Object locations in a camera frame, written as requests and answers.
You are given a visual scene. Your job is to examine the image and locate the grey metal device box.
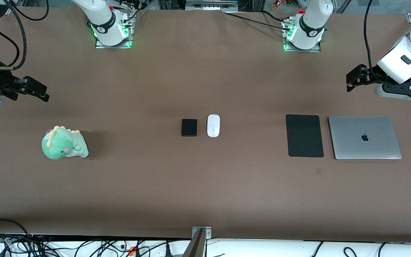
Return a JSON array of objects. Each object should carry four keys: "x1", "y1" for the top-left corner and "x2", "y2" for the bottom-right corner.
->
[{"x1": 185, "y1": 0, "x2": 238, "y2": 11}]

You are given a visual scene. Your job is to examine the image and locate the silver apple laptop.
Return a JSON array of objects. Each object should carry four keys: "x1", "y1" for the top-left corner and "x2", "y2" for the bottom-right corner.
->
[{"x1": 327, "y1": 116, "x2": 402, "y2": 160}]

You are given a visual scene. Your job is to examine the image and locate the silver metal bracket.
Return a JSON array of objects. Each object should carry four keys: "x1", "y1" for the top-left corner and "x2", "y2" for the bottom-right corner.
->
[{"x1": 192, "y1": 227, "x2": 212, "y2": 239}]

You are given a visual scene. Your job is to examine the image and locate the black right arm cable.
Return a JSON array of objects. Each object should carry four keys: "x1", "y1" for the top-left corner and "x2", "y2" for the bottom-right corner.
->
[{"x1": 0, "y1": 0, "x2": 49, "y2": 70}]

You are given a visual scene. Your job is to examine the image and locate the green dinosaur plush toy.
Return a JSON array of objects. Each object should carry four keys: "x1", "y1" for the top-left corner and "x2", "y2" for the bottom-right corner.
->
[{"x1": 41, "y1": 125, "x2": 89, "y2": 160}]

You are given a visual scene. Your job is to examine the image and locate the dark camera pole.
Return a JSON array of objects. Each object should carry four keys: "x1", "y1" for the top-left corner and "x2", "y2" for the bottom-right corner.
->
[{"x1": 183, "y1": 228, "x2": 206, "y2": 257}]

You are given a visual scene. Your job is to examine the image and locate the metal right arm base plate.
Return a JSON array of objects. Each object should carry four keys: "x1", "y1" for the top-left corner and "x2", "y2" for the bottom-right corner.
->
[{"x1": 95, "y1": 10, "x2": 134, "y2": 49}]

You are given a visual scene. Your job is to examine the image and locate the black smartphone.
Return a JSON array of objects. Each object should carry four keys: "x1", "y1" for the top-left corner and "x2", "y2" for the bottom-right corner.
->
[{"x1": 181, "y1": 119, "x2": 198, "y2": 137}]

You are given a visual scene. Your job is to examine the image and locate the black arched floor cable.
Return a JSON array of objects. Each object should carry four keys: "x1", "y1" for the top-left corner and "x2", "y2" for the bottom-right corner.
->
[{"x1": 0, "y1": 218, "x2": 31, "y2": 236}]

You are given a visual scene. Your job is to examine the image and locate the short black table cable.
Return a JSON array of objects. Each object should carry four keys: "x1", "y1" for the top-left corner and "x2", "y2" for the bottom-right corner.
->
[{"x1": 262, "y1": 10, "x2": 289, "y2": 22}]

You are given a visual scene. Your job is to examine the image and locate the white computer mouse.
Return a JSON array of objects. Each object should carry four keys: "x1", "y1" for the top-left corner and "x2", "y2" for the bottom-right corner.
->
[{"x1": 207, "y1": 114, "x2": 220, "y2": 138}]

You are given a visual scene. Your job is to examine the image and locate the black mouse pad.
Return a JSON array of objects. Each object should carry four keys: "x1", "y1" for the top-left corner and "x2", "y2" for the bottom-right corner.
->
[{"x1": 285, "y1": 114, "x2": 324, "y2": 158}]

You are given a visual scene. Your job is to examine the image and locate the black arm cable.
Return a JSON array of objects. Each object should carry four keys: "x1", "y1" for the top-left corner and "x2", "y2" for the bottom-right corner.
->
[
  {"x1": 0, "y1": 0, "x2": 49, "y2": 70},
  {"x1": 364, "y1": 0, "x2": 377, "y2": 78}
]

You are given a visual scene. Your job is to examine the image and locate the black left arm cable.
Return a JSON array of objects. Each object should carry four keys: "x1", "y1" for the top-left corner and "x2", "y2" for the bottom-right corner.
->
[{"x1": 364, "y1": 0, "x2": 377, "y2": 78}]

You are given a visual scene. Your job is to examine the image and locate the long black table cable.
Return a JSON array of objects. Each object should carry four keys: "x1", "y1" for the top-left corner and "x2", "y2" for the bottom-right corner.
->
[{"x1": 224, "y1": 12, "x2": 292, "y2": 31}]

